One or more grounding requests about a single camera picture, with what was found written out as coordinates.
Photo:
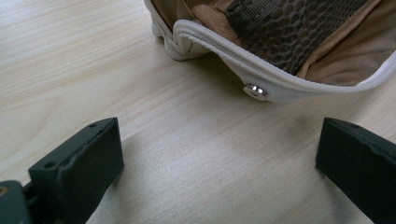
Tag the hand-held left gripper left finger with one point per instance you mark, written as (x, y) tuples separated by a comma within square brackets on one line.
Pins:
[(77, 174)]

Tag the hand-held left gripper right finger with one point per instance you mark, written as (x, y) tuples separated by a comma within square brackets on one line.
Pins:
[(361, 168)]

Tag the tan bag with white trim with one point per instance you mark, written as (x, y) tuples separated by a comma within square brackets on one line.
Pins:
[(280, 40)]

